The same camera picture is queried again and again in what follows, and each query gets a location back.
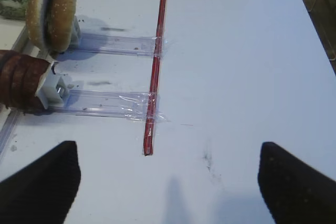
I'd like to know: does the sesame bun top left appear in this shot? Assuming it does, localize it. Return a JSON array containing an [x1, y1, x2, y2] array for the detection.
[[25, 0, 50, 50]]

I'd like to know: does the clear patty dispenser rail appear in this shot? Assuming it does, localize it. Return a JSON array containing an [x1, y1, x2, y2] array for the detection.
[[47, 90, 164, 121]]

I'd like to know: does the white bun pusher block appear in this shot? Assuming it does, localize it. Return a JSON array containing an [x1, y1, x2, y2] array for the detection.
[[70, 16, 81, 46]]

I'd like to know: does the red plastic strip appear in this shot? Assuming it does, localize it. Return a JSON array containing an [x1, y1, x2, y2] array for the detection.
[[143, 0, 166, 156]]

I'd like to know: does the sesame bun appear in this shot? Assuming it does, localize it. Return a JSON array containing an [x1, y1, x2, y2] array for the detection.
[[48, 0, 77, 52], [25, 0, 50, 50]]

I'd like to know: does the brown meat patty stack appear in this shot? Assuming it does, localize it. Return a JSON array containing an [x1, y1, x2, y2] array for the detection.
[[1, 50, 50, 111]]

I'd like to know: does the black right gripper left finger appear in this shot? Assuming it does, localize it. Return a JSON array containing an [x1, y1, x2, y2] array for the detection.
[[1, 141, 81, 223]]

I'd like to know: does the white patty pusher block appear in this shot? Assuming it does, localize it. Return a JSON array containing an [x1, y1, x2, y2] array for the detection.
[[35, 61, 69, 109]]

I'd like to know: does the sesame bun top right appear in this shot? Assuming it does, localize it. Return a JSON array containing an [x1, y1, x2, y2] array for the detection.
[[48, 0, 77, 52]]

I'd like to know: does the clear bun dispenser rail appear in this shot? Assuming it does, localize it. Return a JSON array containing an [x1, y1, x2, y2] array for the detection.
[[68, 33, 162, 58]]

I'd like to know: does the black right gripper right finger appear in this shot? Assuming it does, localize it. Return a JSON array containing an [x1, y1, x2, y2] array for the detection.
[[257, 142, 335, 223]]

